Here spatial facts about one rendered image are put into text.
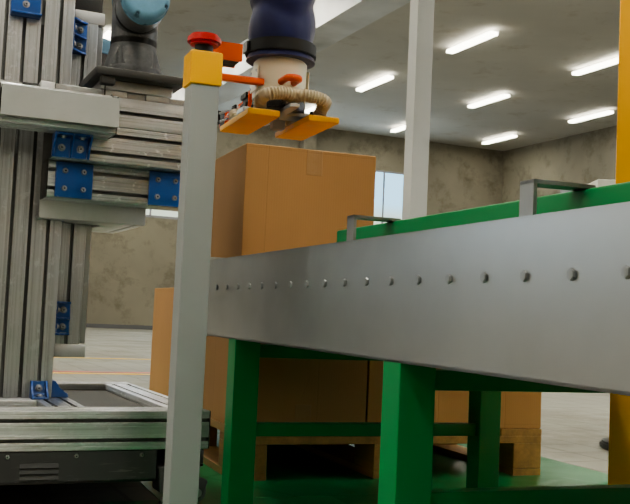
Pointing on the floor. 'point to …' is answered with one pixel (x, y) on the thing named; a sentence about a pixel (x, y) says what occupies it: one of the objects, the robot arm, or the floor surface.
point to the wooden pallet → (529, 449)
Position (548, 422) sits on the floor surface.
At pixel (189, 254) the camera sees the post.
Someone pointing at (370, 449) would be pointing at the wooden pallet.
